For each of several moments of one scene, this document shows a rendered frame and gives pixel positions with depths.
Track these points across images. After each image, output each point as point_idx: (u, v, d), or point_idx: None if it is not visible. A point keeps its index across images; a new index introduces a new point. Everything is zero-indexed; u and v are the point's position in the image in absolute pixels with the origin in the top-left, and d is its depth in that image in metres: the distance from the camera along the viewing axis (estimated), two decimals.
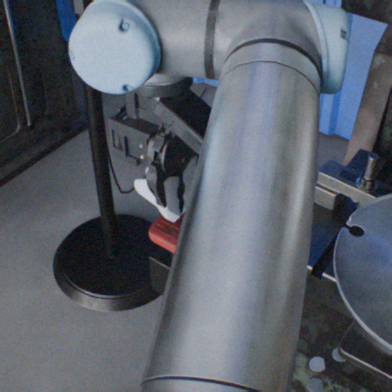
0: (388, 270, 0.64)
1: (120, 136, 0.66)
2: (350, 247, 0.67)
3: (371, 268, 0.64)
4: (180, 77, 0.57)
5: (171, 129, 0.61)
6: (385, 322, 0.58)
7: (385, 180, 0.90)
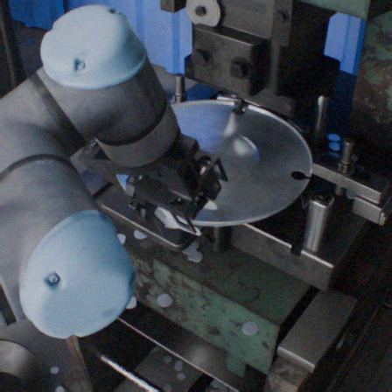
0: None
1: (214, 175, 0.61)
2: None
3: None
4: None
5: None
6: None
7: None
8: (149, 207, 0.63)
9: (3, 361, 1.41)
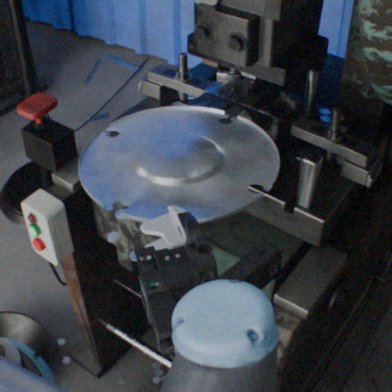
0: (127, 157, 0.82)
1: None
2: (101, 143, 0.85)
3: (112, 156, 0.82)
4: None
5: None
6: (107, 190, 0.76)
7: (215, 82, 1.17)
8: (189, 243, 0.63)
9: (12, 332, 1.49)
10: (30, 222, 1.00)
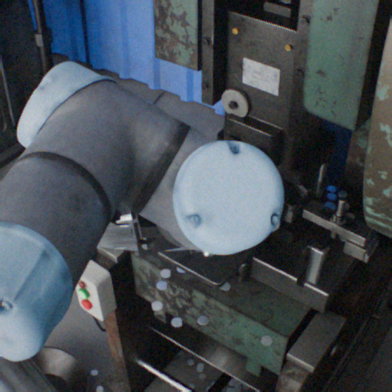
0: (131, 238, 0.85)
1: None
2: (108, 245, 0.89)
3: (118, 239, 0.85)
4: None
5: None
6: (110, 229, 0.77)
7: None
8: None
9: (50, 365, 1.67)
10: (80, 288, 1.18)
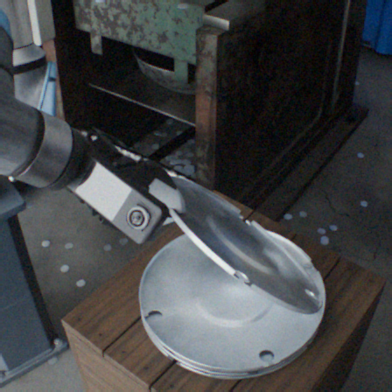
0: (223, 216, 0.86)
1: None
2: (229, 212, 0.91)
3: (220, 209, 0.88)
4: (53, 178, 0.55)
5: None
6: (181, 190, 0.83)
7: None
8: (141, 166, 0.65)
9: None
10: None
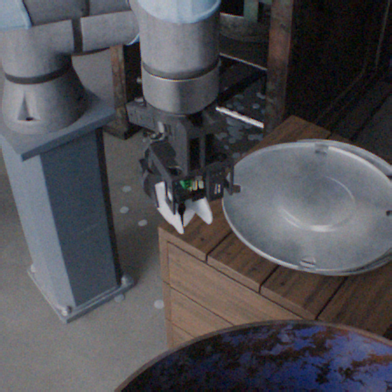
0: (295, 171, 0.91)
1: (222, 178, 0.61)
2: (304, 152, 0.95)
3: (291, 163, 0.93)
4: None
5: None
6: (248, 174, 0.90)
7: None
8: (153, 174, 0.64)
9: None
10: None
